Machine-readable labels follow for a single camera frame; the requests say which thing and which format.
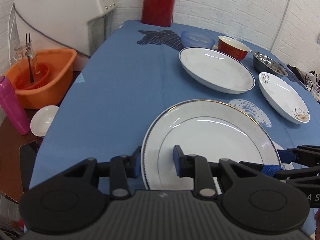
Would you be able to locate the gold rimmed white plate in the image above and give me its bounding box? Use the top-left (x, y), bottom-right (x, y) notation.
top-left (141, 99), bottom-right (280, 190)

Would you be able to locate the small white bowl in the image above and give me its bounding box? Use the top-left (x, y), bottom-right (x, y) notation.
top-left (30, 105), bottom-right (59, 138)

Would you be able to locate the red thermos jug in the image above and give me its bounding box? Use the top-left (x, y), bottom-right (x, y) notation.
top-left (141, 0), bottom-right (175, 27)

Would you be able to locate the blue patterned tablecloth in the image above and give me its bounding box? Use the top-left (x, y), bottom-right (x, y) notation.
top-left (29, 19), bottom-right (320, 193)

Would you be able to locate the blue translucent plastic bowl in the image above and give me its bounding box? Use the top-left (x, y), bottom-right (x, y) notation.
top-left (181, 31), bottom-right (215, 49)

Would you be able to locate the red ceramic bowl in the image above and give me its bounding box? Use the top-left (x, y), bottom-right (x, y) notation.
top-left (217, 35), bottom-right (251, 61)

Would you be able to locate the floral white plate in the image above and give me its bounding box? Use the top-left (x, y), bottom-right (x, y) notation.
top-left (258, 72), bottom-right (310, 125)

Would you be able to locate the stainless steel bowl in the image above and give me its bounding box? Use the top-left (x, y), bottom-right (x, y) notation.
top-left (251, 51), bottom-right (288, 77)

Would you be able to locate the white water dispenser appliance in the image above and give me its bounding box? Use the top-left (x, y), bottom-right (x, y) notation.
top-left (14, 0), bottom-right (116, 57)

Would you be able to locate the pink bottle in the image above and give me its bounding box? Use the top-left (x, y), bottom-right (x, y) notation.
top-left (1, 76), bottom-right (30, 135)

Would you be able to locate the glass bottle with sticks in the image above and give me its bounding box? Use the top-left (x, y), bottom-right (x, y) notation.
top-left (14, 33), bottom-right (41, 85)

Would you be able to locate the orange plastic basin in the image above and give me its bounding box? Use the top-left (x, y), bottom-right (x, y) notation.
top-left (15, 48), bottom-right (76, 109)

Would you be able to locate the blue rimmed deep plate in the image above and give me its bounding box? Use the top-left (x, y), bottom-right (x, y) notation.
top-left (179, 47), bottom-right (255, 94)

